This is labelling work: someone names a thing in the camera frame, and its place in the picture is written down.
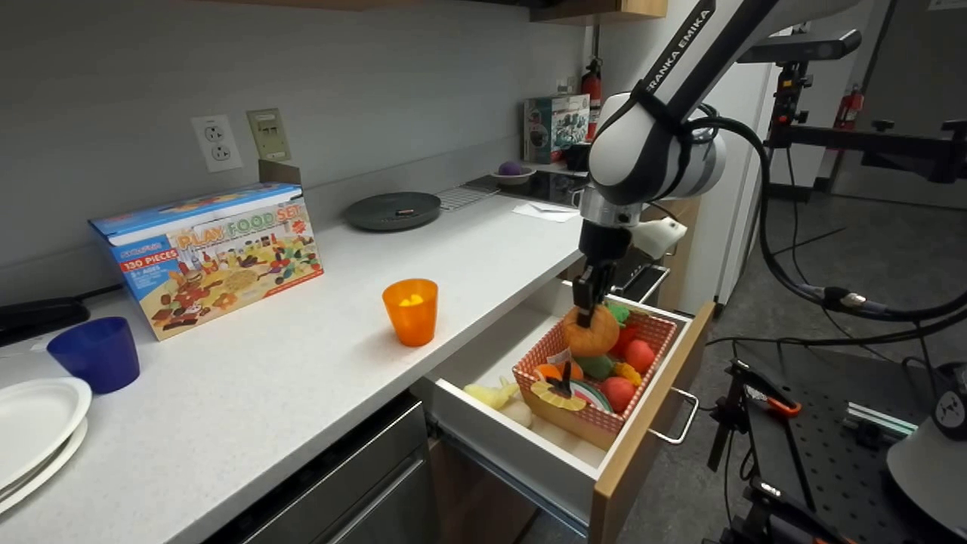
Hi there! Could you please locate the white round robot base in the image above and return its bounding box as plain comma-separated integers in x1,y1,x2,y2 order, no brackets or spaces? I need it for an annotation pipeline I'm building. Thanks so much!
882,414,967,541

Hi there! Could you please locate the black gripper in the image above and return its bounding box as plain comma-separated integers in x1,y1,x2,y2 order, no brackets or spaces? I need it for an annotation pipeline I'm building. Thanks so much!
572,186,642,325

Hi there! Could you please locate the orange pineapple plushie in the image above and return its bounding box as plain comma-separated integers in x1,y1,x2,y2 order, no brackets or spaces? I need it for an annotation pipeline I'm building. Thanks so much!
560,295,634,363

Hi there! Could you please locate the dark stereo camera bar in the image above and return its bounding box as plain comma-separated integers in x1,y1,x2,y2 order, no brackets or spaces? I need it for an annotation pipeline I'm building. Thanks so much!
736,26,864,67

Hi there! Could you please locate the red fire extinguisher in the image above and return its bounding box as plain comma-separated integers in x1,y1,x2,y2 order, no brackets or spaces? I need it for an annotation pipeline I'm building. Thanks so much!
578,24,608,114

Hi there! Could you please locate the green white toy watermelon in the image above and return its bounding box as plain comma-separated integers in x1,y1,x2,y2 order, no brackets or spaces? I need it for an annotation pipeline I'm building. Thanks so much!
572,383,614,414

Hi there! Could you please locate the green toy fruit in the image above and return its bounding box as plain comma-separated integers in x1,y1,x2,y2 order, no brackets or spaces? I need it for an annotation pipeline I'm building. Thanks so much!
573,352,618,383

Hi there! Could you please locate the orange toy fruit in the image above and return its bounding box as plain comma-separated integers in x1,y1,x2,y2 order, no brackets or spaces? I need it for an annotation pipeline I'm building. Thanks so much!
529,356,582,386

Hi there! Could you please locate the pink woven basket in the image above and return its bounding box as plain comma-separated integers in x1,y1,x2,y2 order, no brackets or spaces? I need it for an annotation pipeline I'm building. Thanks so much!
512,294,684,453

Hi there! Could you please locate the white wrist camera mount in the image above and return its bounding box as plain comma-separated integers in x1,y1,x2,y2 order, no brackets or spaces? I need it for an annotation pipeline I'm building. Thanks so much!
633,210,691,264

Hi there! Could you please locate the green silver rod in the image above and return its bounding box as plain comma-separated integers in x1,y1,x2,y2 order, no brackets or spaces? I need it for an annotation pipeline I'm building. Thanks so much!
842,400,921,438

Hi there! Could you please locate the black round knob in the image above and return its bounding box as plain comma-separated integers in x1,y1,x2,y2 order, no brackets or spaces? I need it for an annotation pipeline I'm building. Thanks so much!
927,363,967,441

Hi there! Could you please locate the black perforated table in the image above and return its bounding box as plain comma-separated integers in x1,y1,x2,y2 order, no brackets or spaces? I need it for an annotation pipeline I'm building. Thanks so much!
742,340,967,544

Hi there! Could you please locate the red toy strawberry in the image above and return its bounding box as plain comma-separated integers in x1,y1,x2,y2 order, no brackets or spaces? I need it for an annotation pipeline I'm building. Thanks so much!
614,318,650,350

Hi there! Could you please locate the orange plastic cup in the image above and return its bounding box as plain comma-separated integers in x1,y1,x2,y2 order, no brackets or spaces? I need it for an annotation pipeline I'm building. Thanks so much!
382,275,441,350

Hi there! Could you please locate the red handled clamp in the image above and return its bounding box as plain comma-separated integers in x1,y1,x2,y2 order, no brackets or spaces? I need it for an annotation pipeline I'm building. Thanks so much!
729,358,808,424

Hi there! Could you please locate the yellow brown toy slice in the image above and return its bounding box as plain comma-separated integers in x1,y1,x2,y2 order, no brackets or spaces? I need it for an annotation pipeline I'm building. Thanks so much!
529,370,597,416

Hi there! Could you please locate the small red wall extinguisher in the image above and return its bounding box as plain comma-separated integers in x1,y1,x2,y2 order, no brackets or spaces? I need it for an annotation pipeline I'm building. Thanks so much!
831,86,869,133

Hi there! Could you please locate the wooden wall shelf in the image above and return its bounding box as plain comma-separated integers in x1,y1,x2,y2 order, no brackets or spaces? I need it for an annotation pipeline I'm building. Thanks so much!
525,0,671,24

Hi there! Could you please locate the small brown block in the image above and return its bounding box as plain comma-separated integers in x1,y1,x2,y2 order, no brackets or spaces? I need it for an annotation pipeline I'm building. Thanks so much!
258,156,304,186

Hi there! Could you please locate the blue plastic cup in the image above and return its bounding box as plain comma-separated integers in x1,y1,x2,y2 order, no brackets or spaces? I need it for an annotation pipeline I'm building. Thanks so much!
46,315,141,395

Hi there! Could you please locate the silver oven handle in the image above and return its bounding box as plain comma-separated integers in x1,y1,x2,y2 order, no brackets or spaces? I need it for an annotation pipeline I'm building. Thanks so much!
614,261,675,305

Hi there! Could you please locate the grey dishwasher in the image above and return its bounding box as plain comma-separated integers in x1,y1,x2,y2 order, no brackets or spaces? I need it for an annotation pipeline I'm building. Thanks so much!
205,392,438,544

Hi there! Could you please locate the silver drawer handle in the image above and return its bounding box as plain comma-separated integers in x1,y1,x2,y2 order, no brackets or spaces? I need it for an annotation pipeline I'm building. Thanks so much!
648,386,705,446

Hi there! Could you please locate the beige wall switch plate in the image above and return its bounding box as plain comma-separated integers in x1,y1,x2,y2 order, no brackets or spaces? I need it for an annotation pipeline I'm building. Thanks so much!
245,105,296,162

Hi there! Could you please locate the white plate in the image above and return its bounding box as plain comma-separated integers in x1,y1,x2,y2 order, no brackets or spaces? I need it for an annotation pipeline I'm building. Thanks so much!
0,376,98,496
0,416,95,520

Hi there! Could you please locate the black round tray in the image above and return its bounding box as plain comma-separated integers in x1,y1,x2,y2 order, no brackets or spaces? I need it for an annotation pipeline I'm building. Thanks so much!
342,190,443,235

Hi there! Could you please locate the black bowl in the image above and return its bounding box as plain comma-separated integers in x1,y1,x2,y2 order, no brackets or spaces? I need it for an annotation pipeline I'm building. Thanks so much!
560,141,597,172

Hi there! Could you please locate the black oven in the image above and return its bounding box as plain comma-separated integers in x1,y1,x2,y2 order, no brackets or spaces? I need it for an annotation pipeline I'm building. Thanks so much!
600,244,676,305

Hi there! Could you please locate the purple bowl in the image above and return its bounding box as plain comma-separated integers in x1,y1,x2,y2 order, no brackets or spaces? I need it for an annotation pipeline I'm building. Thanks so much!
491,156,545,190

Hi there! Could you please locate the white wall outlet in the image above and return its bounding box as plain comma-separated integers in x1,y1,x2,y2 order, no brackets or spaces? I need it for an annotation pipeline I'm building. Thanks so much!
190,113,245,175

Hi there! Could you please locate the pale yellow toy corn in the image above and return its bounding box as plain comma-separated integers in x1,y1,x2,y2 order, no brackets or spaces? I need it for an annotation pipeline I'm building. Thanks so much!
463,376,522,414

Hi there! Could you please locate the black glass cooktop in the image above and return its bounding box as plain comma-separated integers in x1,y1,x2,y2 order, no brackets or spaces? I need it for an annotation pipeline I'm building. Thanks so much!
463,167,594,210

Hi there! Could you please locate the yellow toy fruit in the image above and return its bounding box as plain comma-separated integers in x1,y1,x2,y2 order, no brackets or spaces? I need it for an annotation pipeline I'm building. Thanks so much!
610,358,648,390

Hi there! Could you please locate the upright printed box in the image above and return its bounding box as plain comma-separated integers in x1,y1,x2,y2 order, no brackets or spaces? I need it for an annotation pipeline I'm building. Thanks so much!
520,90,591,167

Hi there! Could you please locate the red toy apple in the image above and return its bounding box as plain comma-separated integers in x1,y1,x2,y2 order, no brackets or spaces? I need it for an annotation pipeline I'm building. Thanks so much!
597,376,642,416

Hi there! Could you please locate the narrow wooden cabinet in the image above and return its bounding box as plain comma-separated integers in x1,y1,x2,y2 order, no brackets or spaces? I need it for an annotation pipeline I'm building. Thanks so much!
659,194,720,318

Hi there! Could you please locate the colourful toy food box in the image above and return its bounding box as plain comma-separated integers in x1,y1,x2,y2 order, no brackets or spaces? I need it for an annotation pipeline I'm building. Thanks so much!
89,181,325,340

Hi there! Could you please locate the red toy tomato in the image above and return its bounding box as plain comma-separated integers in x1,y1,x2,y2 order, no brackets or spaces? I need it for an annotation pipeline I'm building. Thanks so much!
618,338,659,379

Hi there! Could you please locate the black flat device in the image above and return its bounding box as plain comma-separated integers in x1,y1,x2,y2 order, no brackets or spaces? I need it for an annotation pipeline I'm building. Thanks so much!
0,295,95,350

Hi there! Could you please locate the wooden drawer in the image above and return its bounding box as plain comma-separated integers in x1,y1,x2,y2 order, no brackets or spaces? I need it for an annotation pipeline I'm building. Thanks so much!
419,278,720,544

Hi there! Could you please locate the black camera boom stand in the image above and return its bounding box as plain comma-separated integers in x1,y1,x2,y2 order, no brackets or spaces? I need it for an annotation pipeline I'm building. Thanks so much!
763,57,967,186

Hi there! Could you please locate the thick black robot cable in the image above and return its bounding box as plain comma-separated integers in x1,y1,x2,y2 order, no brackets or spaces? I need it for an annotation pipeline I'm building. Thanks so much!
705,113,967,350

